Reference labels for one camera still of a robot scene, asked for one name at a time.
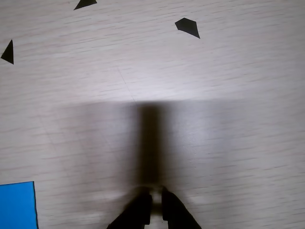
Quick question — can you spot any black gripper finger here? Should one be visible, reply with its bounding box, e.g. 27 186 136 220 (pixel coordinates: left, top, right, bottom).
106 192 153 229
161 187 203 229

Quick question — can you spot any blue flat sheet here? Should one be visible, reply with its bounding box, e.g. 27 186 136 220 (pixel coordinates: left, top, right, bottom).
0 181 39 229

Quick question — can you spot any black kite-shaped tape marker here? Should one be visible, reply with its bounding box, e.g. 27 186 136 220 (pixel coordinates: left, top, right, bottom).
174 17 201 39

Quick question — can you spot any black triangular tape marker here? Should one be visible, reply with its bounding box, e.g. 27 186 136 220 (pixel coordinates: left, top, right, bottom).
0 39 14 65
73 0 98 11

